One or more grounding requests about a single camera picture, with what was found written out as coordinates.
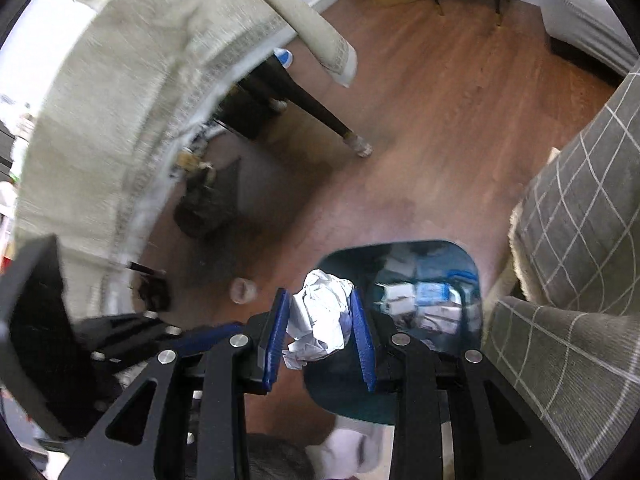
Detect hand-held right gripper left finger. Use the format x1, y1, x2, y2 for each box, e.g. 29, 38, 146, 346
60, 287, 292, 480

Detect dark wooden table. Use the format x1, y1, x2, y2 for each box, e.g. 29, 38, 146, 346
212, 52, 374, 159

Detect small white paper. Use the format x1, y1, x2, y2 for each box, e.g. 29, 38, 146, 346
281, 268, 357, 372

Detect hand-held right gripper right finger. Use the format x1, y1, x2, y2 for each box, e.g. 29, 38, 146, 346
349, 289, 581, 480

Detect teal trash bin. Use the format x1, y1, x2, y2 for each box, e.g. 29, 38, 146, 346
301, 238, 487, 427

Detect person's dark trouser leg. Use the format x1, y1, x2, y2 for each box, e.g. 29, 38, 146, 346
185, 432, 317, 480

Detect beige patterned tablecloth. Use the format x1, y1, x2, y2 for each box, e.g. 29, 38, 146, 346
14, 0, 359, 311

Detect person's white shoe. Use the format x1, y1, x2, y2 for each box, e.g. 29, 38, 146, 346
305, 414, 397, 480

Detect small grey cylinder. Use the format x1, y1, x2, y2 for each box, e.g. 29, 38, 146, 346
230, 277, 259, 306

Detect grey checked tablecloth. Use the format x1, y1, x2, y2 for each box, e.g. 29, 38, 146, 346
484, 57, 640, 480

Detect grey armchair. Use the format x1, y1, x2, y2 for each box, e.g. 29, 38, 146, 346
534, 0, 640, 78

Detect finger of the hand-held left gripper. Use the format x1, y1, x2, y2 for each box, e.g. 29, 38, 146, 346
92, 322, 251, 376
74, 310, 183, 348

